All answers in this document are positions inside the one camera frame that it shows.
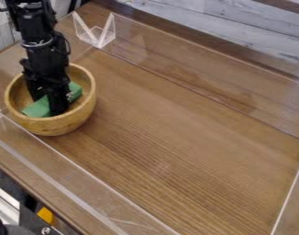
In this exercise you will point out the clear acrylic barrier wall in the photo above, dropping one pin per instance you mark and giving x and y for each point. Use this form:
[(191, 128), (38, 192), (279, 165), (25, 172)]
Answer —
[(188, 152)]

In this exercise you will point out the brown wooden bowl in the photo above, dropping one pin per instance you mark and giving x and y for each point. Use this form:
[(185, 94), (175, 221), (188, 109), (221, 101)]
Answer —
[(58, 125)]

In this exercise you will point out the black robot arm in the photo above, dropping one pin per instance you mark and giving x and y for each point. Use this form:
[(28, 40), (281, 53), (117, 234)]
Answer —
[(33, 20)]

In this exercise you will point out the green rectangular block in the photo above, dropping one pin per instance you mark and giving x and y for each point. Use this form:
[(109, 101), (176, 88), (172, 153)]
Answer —
[(40, 110)]

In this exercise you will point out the clear acrylic corner bracket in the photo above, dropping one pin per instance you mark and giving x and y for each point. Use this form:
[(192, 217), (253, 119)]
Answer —
[(96, 36)]

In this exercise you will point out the yellow and black device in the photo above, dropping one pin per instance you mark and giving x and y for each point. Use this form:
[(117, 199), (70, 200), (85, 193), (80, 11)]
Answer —
[(40, 220)]

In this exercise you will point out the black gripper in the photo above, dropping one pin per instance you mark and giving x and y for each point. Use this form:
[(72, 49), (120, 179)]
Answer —
[(44, 70)]

